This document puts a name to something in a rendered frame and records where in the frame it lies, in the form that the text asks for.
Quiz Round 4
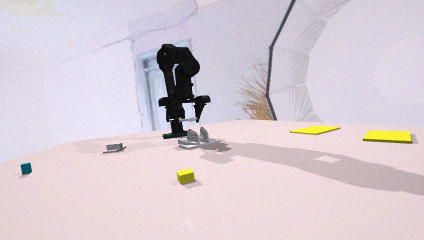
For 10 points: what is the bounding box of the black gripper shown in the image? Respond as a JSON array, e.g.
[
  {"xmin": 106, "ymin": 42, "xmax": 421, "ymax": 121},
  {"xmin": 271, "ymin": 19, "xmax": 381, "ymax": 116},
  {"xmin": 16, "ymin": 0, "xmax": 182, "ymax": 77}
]
[{"xmin": 158, "ymin": 80, "xmax": 211, "ymax": 126}]

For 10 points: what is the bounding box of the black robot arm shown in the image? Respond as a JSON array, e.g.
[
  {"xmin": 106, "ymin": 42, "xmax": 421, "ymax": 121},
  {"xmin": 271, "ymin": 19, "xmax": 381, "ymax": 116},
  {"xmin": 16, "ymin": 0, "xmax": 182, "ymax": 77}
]
[{"xmin": 156, "ymin": 43, "xmax": 200, "ymax": 134}]

